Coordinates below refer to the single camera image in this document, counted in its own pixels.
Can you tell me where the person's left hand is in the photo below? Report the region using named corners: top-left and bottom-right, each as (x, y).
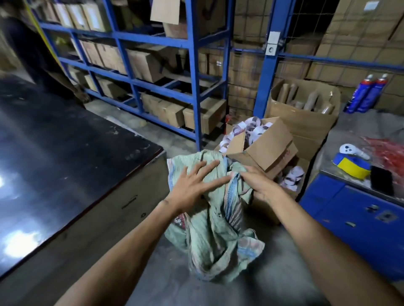
top-left (164, 160), bottom-right (233, 217)

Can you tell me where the red plastic netting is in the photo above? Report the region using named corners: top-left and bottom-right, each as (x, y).
top-left (360, 136), bottom-right (404, 177)

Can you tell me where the bundle of cardboard tubes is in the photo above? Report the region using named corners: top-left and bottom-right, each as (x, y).
top-left (278, 83), bottom-right (336, 115)

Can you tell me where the low cardboard box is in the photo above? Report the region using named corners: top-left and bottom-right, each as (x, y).
top-left (246, 156), bottom-right (311, 224)

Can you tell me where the blue metal cabinet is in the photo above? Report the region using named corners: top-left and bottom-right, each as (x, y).
top-left (298, 109), bottom-right (404, 282)

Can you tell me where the green woven sack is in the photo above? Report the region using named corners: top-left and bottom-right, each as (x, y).
top-left (164, 150), bottom-right (266, 283)

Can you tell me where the white tape dispenser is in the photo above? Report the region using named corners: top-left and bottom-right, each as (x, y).
top-left (339, 144), bottom-right (371, 161)

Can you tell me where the person's right forearm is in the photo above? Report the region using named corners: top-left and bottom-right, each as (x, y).
top-left (265, 189), bottom-right (404, 306)

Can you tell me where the blue spray can red cap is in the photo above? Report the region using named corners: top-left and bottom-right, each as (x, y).
top-left (344, 74), bottom-right (376, 114)
top-left (357, 73), bottom-right (389, 113)

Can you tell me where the black rectangular block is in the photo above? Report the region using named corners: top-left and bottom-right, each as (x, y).
top-left (370, 166), bottom-right (395, 196)

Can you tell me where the small open cardboard box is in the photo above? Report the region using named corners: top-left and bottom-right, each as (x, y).
top-left (215, 117), bottom-right (299, 180)

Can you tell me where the white wall socket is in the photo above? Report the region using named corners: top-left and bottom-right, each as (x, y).
top-left (265, 31), bottom-right (281, 57)

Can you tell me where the person's left forearm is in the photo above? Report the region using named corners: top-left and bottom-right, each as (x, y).
top-left (54, 200), bottom-right (182, 306)

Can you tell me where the flat cardboard sheet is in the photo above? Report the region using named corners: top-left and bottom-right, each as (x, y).
top-left (150, 0), bottom-right (181, 25)

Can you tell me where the grey counter with black top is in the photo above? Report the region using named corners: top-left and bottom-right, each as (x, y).
top-left (0, 74), bottom-right (171, 306)

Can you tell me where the person's right hand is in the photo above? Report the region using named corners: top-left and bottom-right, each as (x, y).
top-left (239, 166), bottom-right (283, 204)

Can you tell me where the blue metal shelving rack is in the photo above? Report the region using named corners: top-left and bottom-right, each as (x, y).
top-left (27, 0), bottom-right (235, 151)

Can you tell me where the large open cardboard box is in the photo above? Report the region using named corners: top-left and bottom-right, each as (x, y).
top-left (264, 79), bottom-right (342, 161)

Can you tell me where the blue and yellow tape roll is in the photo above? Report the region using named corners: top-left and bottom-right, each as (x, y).
top-left (332, 153), bottom-right (372, 180)

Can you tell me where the wall of stacked brown cartons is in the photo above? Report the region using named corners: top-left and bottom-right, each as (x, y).
top-left (227, 0), bottom-right (404, 115)

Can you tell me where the blue wire mesh partition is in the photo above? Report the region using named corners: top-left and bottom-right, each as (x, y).
top-left (226, 0), bottom-right (404, 119)

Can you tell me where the heap of white label rolls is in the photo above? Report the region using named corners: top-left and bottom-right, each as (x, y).
top-left (218, 117), bottom-right (274, 154)

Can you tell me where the group of shelved cardboard boxes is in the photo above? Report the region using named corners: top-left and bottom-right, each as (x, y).
top-left (41, 0), bottom-right (228, 135)

